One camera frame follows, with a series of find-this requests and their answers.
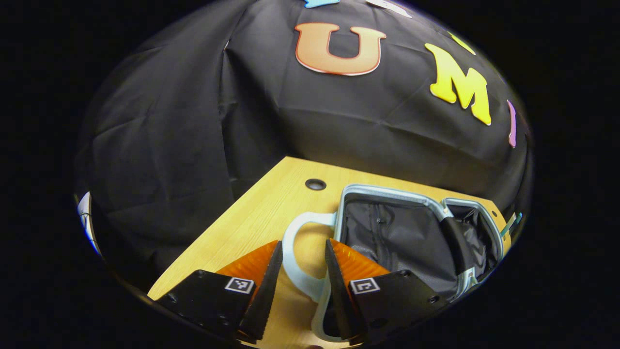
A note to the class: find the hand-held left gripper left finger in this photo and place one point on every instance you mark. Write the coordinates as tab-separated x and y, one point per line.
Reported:
265	300

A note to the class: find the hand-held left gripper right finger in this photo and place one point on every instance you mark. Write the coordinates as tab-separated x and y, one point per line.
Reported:
339	300

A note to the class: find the black backdrop cloth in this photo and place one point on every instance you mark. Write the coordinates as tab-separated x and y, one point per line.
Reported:
193	121

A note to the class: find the light blue suitcase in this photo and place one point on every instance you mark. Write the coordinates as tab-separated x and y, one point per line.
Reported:
397	237

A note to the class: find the white sachet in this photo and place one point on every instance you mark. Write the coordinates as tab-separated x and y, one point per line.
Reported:
506	228

